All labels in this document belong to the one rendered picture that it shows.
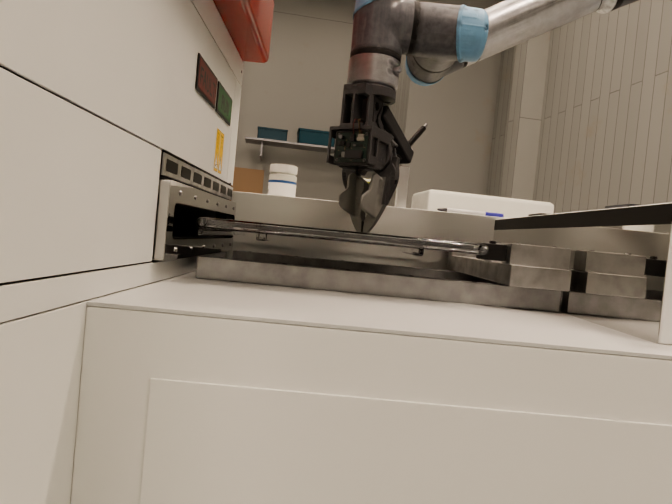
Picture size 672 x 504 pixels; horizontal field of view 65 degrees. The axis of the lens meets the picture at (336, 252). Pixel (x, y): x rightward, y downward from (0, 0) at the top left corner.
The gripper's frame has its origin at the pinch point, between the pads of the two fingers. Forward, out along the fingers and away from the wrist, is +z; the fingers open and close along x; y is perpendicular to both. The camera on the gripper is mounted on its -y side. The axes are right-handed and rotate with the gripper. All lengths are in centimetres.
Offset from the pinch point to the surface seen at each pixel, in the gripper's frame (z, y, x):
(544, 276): 4.4, -2.4, 25.9
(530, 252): 1.4, -2.1, 23.9
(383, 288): 8.2, 5.6, 6.8
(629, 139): -104, -440, 5
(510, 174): -88, -547, -119
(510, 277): 4.9, -0.1, 22.1
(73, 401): 17.6, 44.2, -1.8
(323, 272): 6.8, 10.2, -0.2
